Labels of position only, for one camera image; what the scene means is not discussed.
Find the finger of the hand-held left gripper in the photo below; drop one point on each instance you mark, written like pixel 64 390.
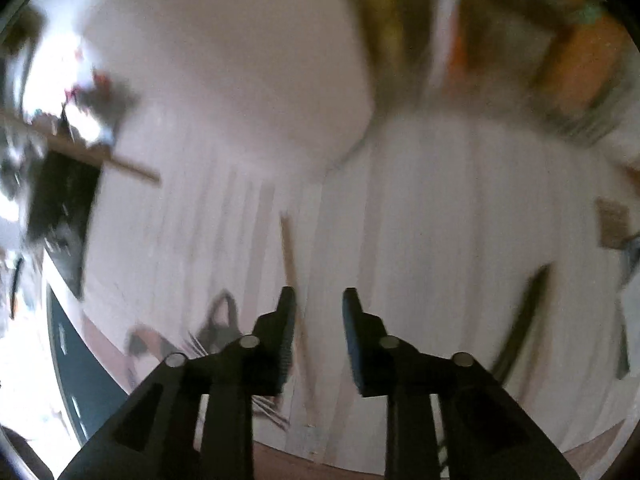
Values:
pixel 102 105

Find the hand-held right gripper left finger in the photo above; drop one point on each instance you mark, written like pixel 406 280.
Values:
pixel 286 350

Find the wooden chopstick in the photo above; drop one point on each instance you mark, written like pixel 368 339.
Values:
pixel 290 260

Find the metal fork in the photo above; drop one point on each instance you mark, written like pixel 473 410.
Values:
pixel 270 407

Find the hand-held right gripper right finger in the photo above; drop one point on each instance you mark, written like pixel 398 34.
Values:
pixel 352 345

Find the orange packet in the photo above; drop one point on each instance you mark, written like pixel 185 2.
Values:
pixel 587 65

